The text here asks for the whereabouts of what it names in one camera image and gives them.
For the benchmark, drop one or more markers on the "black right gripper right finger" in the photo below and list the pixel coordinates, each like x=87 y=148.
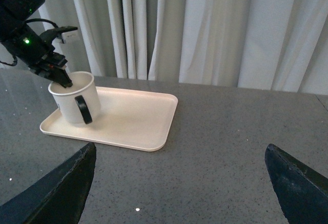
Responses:
x=301 y=191

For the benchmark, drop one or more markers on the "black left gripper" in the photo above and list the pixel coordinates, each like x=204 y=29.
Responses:
x=40 y=57

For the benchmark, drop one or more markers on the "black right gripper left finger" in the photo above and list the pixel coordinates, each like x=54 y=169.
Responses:
x=58 y=197

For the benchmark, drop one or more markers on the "white smiley mug black handle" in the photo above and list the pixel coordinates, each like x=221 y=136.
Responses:
x=79 y=104

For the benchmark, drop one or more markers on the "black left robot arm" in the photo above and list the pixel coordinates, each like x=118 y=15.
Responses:
x=15 y=14

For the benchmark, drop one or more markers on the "cream rectangular tray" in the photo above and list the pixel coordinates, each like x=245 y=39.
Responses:
x=138 y=120

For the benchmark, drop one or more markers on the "white pleated curtain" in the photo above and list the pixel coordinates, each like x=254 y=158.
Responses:
x=262 y=44

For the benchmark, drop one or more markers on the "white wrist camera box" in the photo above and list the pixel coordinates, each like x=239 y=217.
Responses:
x=63 y=35

